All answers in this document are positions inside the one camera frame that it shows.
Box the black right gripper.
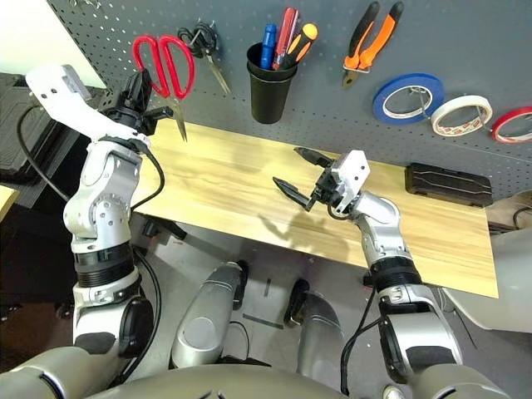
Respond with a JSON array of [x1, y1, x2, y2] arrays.
[[272, 146, 350, 213]]

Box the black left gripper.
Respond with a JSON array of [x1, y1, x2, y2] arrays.
[[103, 68, 175, 136]]

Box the red handled scissors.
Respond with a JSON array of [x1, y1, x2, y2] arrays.
[[131, 35, 196, 143]]

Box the black orange screwdriver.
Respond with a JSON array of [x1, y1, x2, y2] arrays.
[[282, 22, 319, 70]]

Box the white tape roll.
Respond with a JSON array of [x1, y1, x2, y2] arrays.
[[430, 95, 495, 138]]

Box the orange black pliers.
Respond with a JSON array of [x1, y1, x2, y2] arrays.
[[342, 1, 405, 90]]

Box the dark grey pegboard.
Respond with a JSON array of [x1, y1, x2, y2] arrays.
[[45, 0, 532, 196]]

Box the black cup holder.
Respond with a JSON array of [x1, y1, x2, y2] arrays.
[[245, 40, 299, 125]]

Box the silver scissors peg hook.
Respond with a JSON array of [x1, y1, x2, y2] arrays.
[[195, 18, 217, 45]]

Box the blue tape roll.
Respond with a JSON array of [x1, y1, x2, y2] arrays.
[[372, 73, 446, 127]]

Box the black left robot foot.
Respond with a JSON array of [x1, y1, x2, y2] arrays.
[[232, 259, 250, 311]]

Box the black robot foot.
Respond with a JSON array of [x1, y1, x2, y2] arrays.
[[232, 259, 250, 311], [284, 278, 311, 328]]

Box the black right robot foot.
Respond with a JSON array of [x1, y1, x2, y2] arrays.
[[284, 278, 311, 328]]

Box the silver tape peg hook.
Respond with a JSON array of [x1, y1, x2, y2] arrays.
[[409, 85, 431, 120], [473, 106, 491, 132]]

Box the small black tool case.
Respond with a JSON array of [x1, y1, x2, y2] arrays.
[[405, 162, 495, 208]]

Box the large black equipment case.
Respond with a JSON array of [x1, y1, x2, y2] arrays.
[[0, 72, 109, 209]]

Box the silver right robot leg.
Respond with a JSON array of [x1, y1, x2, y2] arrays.
[[297, 290, 346, 394]]

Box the silver robot leg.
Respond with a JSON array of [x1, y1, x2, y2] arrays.
[[297, 290, 346, 394], [170, 261, 246, 369]]

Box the light wooden side table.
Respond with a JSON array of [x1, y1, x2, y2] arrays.
[[0, 185, 22, 224]]

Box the silver left robot leg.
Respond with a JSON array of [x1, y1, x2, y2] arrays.
[[170, 261, 246, 369]]

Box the red tape roll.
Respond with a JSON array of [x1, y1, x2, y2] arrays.
[[491, 106, 532, 145]]

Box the grey robot torso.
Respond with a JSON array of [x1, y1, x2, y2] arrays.
[[0, 347, 512, 399]]

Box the white rounded machine shell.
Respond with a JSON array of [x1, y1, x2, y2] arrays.
[[442, 226, 532, 333]]

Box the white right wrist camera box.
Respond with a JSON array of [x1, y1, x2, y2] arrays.
[[330, 149, 371, 213]]

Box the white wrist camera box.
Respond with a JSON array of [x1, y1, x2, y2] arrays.
[[330, 149, 371, 213], [24, 63, 146, 145]]

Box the black handled scissors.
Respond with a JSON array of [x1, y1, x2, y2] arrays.
[[177, 20, 232, 96]]

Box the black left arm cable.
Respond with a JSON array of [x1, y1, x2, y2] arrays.
[[16, 106, 165, 209]]

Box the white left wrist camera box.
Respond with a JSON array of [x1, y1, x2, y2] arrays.
[[24, 63, 146, 145]]

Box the blue handled screwdriver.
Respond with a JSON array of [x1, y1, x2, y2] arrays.
[[260, 23, 278, 70]]

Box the red handled screwdriver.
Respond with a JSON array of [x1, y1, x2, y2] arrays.
[[272, 7, 300, 71]]

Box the black floor cable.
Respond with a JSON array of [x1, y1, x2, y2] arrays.
[[228, 319, 250, 358]]

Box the black background cable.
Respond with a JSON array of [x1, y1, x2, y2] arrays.
[[513, 205, 532, 229]]

